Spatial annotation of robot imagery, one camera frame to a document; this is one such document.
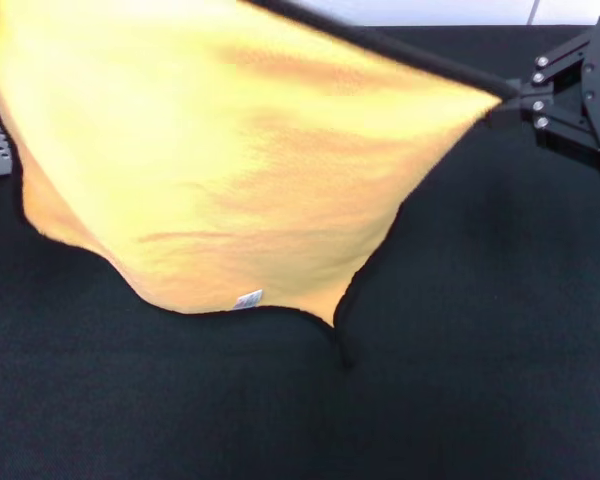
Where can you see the black tablecloth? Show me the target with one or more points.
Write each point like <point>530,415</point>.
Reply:
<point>430,375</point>

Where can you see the yellow and grey towel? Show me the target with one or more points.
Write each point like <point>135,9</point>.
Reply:
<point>205,150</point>

